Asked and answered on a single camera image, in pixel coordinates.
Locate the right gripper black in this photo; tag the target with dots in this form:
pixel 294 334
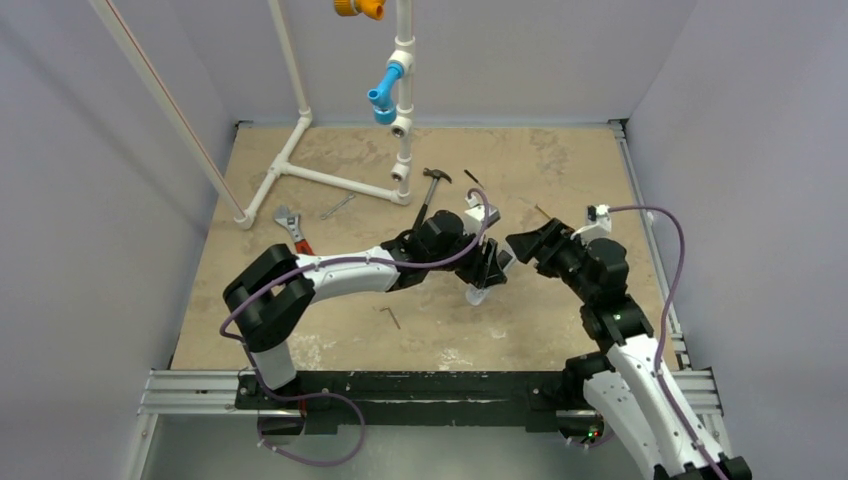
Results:
pixel 553 244

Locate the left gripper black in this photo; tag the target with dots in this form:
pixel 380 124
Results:
pixel 482 270

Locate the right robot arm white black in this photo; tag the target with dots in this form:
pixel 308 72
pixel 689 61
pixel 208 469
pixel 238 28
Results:
pixel 626 381

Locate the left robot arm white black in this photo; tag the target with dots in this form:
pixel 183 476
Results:
pixel 267 300

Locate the orange tape measure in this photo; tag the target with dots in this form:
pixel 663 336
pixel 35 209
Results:
pixel 542 212

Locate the small black screwdriver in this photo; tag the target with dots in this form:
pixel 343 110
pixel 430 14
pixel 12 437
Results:
pixel 474 179

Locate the brown hex key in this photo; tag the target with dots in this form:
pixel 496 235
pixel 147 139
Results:
pixel 392 315

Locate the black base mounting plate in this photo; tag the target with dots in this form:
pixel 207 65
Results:
pixel 323 401

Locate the small silver wrench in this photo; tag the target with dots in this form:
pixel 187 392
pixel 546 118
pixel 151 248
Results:
pixel 337 206

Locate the blue pipe fitting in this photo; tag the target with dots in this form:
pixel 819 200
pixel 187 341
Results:
pixel 380 97

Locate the orange pipe fitting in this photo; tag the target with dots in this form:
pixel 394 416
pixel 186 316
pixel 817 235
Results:
pixel 373 9

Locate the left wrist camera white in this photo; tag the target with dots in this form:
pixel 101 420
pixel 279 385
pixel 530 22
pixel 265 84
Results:
pixel 477 217

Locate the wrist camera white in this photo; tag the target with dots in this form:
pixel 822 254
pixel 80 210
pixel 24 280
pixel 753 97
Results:
pixel 477 217
pixel 598 224

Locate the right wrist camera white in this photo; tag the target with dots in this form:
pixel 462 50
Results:
pixel 598 224

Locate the black handled hammer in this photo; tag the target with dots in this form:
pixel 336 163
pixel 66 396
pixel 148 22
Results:
pixel 435 175

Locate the adjustable wrench red handle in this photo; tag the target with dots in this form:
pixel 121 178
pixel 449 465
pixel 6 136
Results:
pixel 291 223

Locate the aluminium rail frame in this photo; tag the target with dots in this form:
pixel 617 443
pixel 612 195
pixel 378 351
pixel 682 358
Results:
pixel 179 392

